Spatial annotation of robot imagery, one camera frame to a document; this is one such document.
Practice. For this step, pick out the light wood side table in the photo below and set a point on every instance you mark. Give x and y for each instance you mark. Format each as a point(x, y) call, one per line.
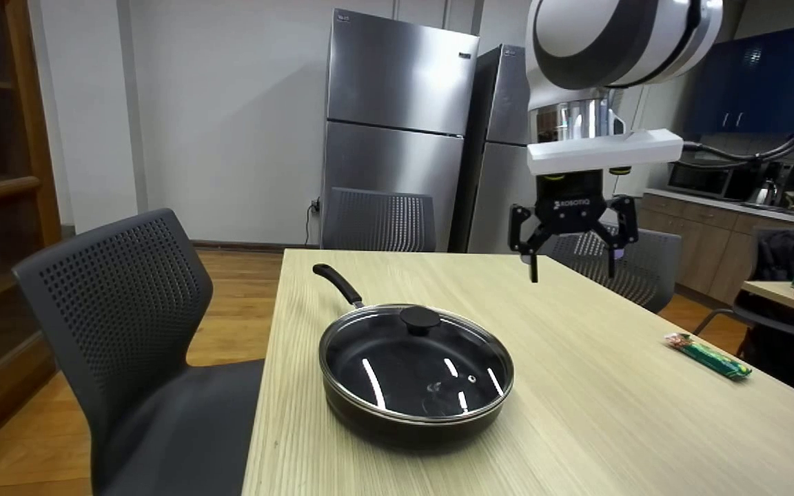
point(785, 295)

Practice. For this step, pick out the wooden kitchen counter cabinet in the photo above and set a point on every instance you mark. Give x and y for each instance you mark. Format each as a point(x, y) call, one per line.
point(701, 242)

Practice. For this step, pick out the blue wall cabinet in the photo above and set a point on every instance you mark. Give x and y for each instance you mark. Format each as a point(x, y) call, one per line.
point(777, 87)

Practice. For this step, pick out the brown wooden bookshelf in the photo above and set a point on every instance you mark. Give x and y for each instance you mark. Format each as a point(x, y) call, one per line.
point(0, 230)

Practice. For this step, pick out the black backpack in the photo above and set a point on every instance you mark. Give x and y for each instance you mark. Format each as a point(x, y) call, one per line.
point(785, 252)

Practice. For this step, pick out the dark grey mesh office chair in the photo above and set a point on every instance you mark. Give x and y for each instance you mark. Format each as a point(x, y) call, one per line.
point(649, 271)
point(121, 311)

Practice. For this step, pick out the tall stainless steel refrigerator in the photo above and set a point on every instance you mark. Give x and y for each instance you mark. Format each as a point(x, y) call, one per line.
point(397, 84)

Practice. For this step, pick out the shorter stainless steel refrigerator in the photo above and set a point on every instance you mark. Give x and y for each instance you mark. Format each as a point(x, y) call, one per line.
point(496, 202)

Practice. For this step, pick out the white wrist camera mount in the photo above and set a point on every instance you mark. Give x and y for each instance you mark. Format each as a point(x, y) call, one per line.
point(605, 151)

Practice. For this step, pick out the black microwave oven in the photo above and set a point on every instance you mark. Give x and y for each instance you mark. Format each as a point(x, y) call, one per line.
point(708, 180)

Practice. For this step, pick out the green snack packet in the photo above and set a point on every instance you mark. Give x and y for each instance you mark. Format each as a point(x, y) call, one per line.
point(711, 358)

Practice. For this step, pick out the glass lid with black knob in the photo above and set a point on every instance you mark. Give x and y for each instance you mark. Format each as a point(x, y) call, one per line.
point(415, 368)

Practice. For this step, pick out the grey office chair back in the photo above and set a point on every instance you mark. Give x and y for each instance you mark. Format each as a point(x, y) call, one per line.
point(379, 220)

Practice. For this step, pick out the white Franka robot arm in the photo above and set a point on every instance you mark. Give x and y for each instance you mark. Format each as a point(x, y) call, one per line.
point(626, 41)

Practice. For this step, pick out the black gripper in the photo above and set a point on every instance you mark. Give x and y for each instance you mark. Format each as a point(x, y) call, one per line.
point(575, 202)

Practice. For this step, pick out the steel kettle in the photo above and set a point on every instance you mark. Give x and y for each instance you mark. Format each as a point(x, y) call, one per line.
point(765, 197)

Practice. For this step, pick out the black nonstick frying pan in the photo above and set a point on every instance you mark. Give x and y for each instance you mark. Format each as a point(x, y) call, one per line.
point(415, 431)

